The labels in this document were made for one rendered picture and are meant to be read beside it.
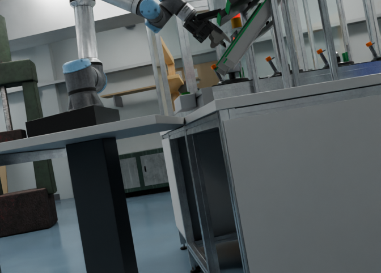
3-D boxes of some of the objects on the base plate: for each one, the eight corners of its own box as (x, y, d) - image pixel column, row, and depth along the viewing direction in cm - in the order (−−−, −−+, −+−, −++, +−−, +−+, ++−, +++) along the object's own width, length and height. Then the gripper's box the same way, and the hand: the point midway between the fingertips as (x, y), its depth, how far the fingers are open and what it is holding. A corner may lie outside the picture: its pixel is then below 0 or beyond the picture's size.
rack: (285, 93, 149) (242, -147, 150) (253, 105, 185) (219, -89, 186) (345, 83, 152) (303, -151, 154) (303, 97, 188) (269, -94, 190)
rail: (204, 112, 183) (200, 85, 183) (178, 125, 271) (175, 107, 271) (218, 110, 184) (214, 84, 184) (187, 124, 271) (184, 106, 272)
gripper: (180, 29, 208) (215, 59, 209) (185, 19, 193) (223, 52, 195) (192, 15, 209) (227, 45, 210) (198, 4, 194) (235, 37, 196)
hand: (227, 42), depth 203 cm, fingers open, 8 cm apart
